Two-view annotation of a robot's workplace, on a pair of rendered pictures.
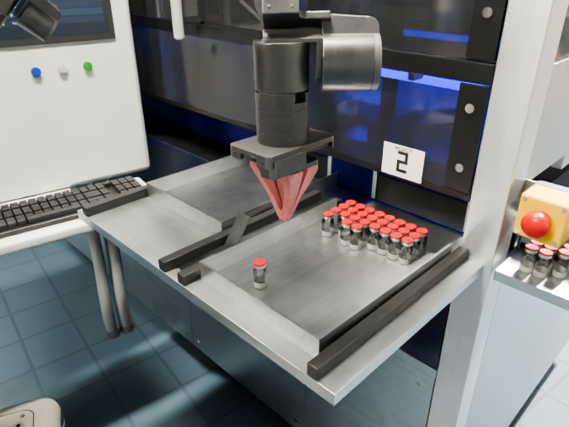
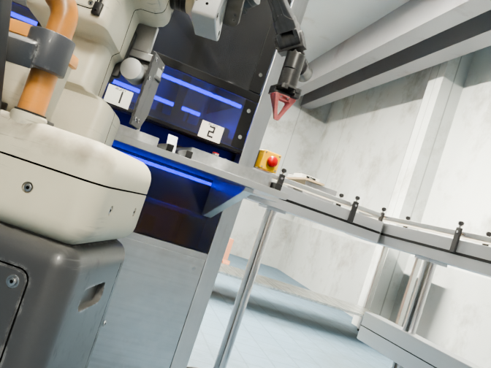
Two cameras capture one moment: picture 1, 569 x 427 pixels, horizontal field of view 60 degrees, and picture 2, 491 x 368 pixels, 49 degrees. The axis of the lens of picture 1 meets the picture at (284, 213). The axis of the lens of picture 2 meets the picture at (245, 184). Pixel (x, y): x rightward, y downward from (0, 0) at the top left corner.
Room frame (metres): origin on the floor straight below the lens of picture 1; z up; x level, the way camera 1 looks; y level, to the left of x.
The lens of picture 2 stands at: (-0.14, 1.44, 0.79)
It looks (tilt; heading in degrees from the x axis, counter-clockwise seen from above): 3 degrees up; 295
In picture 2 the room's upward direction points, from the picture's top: 18 degrees clockwise
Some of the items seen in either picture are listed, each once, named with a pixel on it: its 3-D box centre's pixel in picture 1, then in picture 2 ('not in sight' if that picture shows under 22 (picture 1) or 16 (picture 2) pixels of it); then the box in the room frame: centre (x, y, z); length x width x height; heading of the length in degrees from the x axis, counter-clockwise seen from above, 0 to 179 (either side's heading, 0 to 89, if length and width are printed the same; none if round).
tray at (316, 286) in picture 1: (328, 261); (215, 166); (0.70, -0.07, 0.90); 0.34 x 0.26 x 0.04; 135
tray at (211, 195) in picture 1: (244, 184); (109, 130); (1.02, 0.09, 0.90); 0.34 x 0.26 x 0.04; 135
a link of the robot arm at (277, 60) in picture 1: (287, 64); (294, 63); (0.52, 0.00, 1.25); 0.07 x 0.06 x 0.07; 90
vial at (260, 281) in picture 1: (260, 274); not in sight; (0.65, 0.04, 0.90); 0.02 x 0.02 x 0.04
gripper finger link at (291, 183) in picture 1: (291, 180); (279, 105); (0.53, -0.01, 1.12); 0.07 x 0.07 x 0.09; 44
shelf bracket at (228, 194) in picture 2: not in sight; (225, 203); (0.66, -0.15, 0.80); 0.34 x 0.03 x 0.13; 135
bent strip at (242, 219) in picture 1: (214, 241); (174, 144); (0.74, 0.12, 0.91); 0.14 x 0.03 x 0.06; 134
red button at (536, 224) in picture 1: (537, 223); (272, 161); (0.65, -0.38, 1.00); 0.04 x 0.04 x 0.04; 45
